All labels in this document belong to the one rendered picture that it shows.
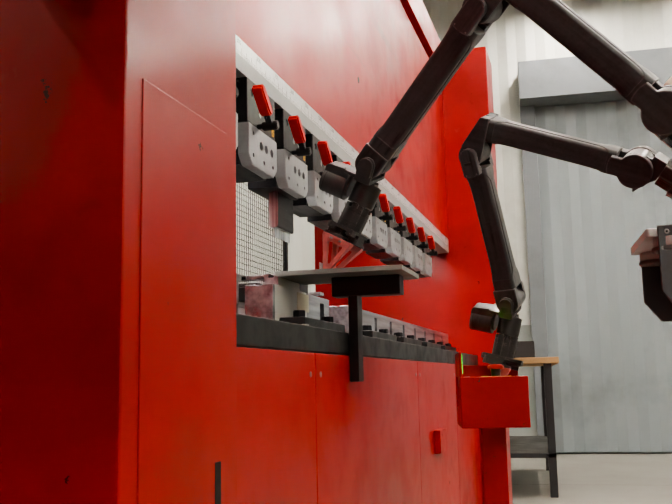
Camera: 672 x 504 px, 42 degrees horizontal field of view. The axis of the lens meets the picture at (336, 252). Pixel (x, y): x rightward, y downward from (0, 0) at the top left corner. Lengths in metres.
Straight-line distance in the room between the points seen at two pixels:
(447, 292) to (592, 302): 5.32
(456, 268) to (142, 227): 3.24
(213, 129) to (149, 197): 0.17
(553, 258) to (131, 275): 8.54
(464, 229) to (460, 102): 0.60
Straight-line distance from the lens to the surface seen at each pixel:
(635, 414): 9.19
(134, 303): 0.76
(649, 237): 1.68
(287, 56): 1.90
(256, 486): 1.29
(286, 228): 1.87
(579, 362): 9.13
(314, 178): 1.98
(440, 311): 3.95
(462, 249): 3.96
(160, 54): 0.85
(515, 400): 2.11
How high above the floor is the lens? 0.78
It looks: 8 degrees up
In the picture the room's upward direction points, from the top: 1 degrees counter-clockwise
